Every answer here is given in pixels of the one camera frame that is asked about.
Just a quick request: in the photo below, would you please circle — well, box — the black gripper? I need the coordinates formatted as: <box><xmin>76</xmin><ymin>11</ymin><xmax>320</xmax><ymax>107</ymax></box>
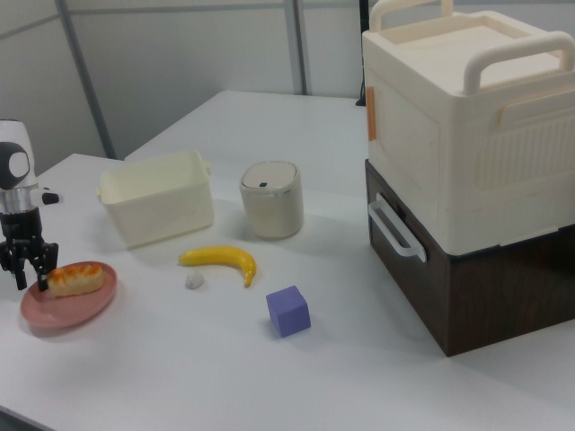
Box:
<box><xmin>0</xmin><ymin>209</ymin><xmax>61</xmax><ymax>293</ymax></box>

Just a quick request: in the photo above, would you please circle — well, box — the toasted bread piece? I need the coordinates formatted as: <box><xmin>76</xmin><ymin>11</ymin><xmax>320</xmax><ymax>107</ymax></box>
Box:
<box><xmin>47</xmin><ymin>262</ymin><xmax>106</xmax><ymax>299</ymax></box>

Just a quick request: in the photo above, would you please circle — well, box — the pink oval plate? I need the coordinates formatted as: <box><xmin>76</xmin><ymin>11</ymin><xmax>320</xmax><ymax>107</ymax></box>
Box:
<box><xmin>20</xmin><ymin>260</ymin><xmax>120</xmax><ymax>334</ymax></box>

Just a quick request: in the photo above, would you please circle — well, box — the cream plastic basket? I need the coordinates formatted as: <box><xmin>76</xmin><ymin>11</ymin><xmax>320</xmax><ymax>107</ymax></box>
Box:
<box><xmin>95</xmin><ymin>149</ymin><xmax>216</xmax><ymax>251</ymax></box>

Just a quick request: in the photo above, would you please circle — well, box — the yellow banana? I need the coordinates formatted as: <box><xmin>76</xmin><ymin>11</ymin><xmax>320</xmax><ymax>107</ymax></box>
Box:
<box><xmin>178</xmin><ymin>244</ymin><xmax>259</xmax><ymax>289</ymax></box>

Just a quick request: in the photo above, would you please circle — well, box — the beige lidded trash can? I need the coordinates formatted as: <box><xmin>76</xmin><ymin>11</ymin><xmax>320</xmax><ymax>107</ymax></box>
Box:
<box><xmin>238</xmin><ymin>161</ymin><xmax>305</xmax><ymax>239</ymax></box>

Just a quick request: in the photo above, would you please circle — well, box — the purple cube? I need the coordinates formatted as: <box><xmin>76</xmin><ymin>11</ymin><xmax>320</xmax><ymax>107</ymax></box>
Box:
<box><xmin>265</xmin><ymin>285</ymin><xmax>312</xmax><ymax>339</ymax></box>

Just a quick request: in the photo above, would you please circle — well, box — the orange tape strip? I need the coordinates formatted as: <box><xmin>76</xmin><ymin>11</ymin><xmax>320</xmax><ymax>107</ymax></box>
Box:
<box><xmin>366</xmin><ymin>87</ymin><xmax>378</xmax><ymax>142</ymax></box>

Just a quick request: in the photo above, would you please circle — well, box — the dark brown wooden drawer box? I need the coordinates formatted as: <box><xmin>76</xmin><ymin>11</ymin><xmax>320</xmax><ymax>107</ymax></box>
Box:
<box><xmin>364</xmin><ymin>159</ymin><xmax>575</xmax><ymax>358</ymax></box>

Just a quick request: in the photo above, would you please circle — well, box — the grey vertical partition post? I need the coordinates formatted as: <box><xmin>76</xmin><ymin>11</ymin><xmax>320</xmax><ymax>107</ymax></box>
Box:
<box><xmin>291</xmin><ymin>0</ymin><xmax>313</xmax><ymax>96</ymax></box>

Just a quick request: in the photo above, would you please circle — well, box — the white drawer handle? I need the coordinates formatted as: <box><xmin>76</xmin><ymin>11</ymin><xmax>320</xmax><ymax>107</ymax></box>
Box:
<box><xmin>367</xmin><ymin>192</ymin><xmax>428</xmax><ymax>262</ymax></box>

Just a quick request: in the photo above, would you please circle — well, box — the cream storage box with handles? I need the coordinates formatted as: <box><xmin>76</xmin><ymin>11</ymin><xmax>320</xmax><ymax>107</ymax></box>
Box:
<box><xmin>361</xmin><ymin>0</ymin><xmax>575</xmax><ymax>249</ymax></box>

